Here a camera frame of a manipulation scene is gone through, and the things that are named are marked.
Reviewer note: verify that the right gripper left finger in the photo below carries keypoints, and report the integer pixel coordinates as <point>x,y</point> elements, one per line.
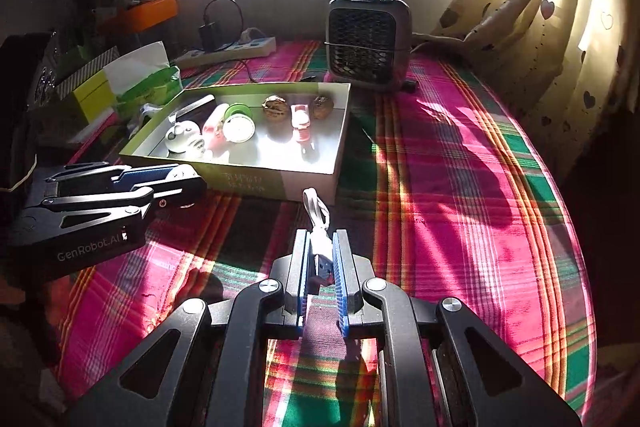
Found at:
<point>205,365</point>

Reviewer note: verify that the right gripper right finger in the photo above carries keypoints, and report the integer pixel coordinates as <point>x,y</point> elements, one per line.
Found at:
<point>439,364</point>

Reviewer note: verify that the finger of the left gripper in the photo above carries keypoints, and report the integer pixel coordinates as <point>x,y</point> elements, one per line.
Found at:
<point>82,202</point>
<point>120,174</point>

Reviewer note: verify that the white earbud case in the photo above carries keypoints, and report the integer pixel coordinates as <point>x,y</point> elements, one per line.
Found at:
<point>181,136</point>

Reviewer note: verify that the pink cylindrical case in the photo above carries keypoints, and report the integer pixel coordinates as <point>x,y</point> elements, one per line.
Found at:
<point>212,134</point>

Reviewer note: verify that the green white thread spool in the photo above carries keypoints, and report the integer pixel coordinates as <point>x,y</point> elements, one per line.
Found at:
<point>239,126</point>

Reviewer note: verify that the walnut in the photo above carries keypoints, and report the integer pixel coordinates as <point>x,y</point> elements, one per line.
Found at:
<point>322,107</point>
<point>275,108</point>

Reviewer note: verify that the pink white clip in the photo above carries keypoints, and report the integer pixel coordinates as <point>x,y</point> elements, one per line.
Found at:
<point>301,121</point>

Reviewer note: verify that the white round roll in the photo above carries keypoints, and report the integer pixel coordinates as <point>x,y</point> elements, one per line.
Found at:
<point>198,148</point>

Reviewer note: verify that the yellow green box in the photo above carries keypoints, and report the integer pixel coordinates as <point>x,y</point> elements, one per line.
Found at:
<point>94,96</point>

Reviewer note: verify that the crumpled white tissue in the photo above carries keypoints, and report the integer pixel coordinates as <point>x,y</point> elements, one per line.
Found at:
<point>145,113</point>

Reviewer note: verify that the striped box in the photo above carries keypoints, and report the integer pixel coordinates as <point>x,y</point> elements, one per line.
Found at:
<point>67,86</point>

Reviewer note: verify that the green tissue pack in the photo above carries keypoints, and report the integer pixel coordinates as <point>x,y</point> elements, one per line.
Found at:
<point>142,76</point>

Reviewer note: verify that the orange box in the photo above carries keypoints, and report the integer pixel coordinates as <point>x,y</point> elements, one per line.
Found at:
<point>140,18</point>

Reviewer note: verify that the green cardboard box tray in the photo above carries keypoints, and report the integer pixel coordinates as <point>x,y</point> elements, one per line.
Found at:
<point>270,140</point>

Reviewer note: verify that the black charger adapter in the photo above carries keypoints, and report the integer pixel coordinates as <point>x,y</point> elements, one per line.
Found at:
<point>209,35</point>

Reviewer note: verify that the white power strip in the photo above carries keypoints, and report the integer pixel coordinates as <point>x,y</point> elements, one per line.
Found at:
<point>239,51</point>

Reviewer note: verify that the grey mini fan heater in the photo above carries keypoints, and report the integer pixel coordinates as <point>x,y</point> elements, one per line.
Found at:
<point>368,42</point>

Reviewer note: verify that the cream heart curtain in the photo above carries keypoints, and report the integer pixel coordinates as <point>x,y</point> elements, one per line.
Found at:
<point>563,67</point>

